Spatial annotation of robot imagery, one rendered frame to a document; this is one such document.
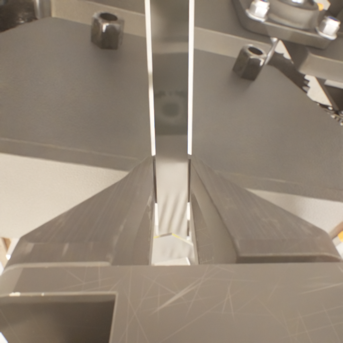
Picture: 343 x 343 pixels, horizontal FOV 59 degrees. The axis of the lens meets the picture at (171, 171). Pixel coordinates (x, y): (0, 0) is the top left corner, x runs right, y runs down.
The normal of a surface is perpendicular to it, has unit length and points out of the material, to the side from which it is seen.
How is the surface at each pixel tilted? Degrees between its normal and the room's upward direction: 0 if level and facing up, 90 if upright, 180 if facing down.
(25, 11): 90
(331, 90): 90
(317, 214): 0
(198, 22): 90
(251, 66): 0
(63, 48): 90
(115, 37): 17
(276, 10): 32
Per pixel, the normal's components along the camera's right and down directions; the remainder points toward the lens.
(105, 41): 0.30, 0.76
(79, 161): 0.23, -0.65
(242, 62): -0.84, 0.25
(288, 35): 0.01, 0.75
